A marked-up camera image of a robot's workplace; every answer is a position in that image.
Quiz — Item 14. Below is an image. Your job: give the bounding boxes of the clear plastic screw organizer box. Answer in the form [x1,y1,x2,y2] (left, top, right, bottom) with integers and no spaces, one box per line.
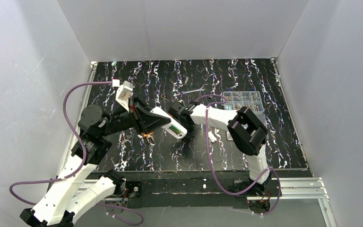
[222,91,267,140]

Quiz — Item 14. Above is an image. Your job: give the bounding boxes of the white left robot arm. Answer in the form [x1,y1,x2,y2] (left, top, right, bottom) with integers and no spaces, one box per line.
[20,96,174,227]

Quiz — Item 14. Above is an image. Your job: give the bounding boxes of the white remote control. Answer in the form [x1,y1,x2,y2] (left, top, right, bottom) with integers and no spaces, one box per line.
[150,106,187,140]

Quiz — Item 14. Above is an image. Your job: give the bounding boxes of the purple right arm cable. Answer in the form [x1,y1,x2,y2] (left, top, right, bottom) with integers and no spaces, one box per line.
[194,94,282,217]

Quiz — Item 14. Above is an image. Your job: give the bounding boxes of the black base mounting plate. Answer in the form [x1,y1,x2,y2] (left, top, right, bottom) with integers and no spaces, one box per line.
[95,169,289,210]

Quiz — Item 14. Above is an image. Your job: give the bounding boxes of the green battery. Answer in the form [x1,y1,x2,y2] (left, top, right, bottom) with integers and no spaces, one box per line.
[169,125,183,137]

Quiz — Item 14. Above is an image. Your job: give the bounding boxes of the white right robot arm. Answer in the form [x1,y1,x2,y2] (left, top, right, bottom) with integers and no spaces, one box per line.
[168,101,271,193]

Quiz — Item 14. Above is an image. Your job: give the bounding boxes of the white remote battery cover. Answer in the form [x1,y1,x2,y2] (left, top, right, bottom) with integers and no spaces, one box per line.
[207,131,217,143]

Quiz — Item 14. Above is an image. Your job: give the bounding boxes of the orange handled pliers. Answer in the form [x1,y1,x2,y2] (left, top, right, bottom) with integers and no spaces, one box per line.
[143,132,156,146]

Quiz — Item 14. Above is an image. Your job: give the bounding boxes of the aluminium frame rail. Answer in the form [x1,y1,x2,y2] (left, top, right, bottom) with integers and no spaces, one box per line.
[39,61,98,227]

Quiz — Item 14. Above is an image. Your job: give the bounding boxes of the silver wrench upper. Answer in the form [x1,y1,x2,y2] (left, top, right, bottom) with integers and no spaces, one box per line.
[181,88,205,95]

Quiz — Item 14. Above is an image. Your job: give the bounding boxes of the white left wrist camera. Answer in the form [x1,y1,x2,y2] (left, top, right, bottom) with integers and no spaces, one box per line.
[112,79,133,113]

